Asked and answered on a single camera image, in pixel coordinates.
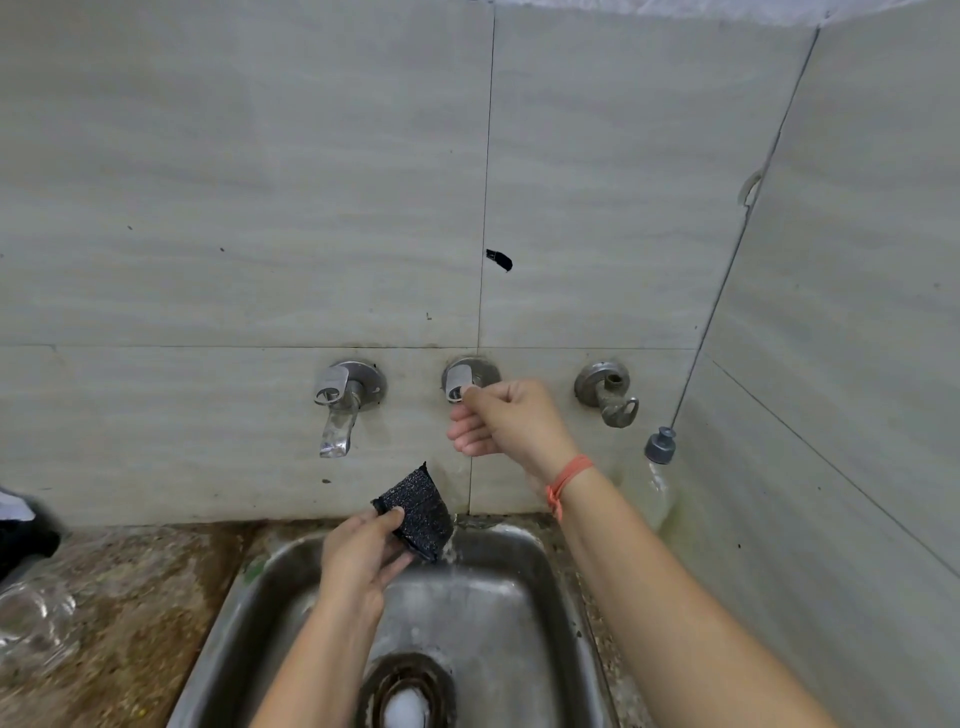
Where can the metal sink drain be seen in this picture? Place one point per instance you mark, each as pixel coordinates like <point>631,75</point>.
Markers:
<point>409,694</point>

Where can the person's left forearm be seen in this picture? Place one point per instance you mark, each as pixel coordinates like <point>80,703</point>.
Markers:
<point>315,667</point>

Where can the stainless steel sink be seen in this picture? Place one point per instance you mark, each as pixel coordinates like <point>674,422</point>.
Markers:
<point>525,600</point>

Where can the dark speckled sponge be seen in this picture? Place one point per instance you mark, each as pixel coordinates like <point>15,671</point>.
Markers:
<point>416,510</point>

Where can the person's left hand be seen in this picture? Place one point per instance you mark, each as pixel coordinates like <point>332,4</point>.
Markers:
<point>360,555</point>

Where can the clear glass cup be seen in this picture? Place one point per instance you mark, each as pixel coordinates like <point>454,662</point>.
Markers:
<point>34,615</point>

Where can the chrome wall tap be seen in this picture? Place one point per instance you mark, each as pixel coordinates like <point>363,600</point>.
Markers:
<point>349,386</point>
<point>459,375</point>

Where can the white drip tray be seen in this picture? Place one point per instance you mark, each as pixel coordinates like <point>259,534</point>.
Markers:
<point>13,508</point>

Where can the black dish rack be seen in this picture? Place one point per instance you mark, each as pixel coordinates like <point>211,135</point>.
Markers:
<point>26,544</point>

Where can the orange wrist thread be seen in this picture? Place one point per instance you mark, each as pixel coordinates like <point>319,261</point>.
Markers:
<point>566,480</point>

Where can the person's right forearm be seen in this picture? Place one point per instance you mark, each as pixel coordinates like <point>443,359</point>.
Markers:
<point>675,615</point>

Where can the yellow dish soap bottle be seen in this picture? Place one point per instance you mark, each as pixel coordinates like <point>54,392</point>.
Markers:
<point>660,450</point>

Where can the grey wall valve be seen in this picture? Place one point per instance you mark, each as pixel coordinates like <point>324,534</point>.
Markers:
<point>604,386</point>

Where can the black tape piece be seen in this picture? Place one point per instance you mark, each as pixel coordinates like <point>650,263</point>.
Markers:
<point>499,260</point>

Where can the person's right hand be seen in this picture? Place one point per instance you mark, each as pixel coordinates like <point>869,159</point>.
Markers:
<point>517,424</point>

